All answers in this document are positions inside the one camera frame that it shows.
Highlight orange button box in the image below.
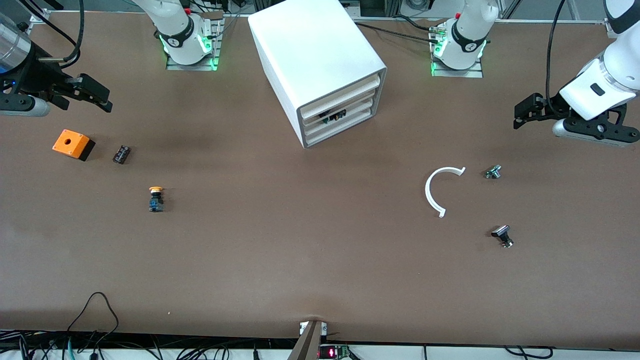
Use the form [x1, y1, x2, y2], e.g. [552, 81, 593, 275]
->
[52, 129, 96, 162]

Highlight red LED display board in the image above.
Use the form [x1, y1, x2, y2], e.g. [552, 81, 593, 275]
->
[319, 344, 352, 360]

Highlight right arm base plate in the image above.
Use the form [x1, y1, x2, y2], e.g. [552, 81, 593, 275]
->
[166, 12, 224, 72]

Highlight black cable below table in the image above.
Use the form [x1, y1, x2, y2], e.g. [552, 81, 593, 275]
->
[502, 345, 555, 360]

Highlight white curved plastic arc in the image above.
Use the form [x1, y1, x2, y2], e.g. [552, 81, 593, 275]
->
[425, 166, 467, 219]

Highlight black selector switch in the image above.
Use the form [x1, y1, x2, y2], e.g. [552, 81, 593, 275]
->
[490, 225, 515, 249]

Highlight brown camera mount post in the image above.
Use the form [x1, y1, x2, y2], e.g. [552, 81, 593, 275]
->
[286, 320, 323, 360]

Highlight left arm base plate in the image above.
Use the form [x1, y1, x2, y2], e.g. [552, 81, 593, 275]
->
[430, 25, 484, 78]

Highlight looped thin black cable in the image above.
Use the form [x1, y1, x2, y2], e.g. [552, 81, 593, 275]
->
[66, 292, 120, 346]

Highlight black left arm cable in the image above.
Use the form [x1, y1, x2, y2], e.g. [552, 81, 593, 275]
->
[546, 0, 571, 113]

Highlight tangled black cables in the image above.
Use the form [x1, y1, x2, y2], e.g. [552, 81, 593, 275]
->
[0, 330, 283, 360]

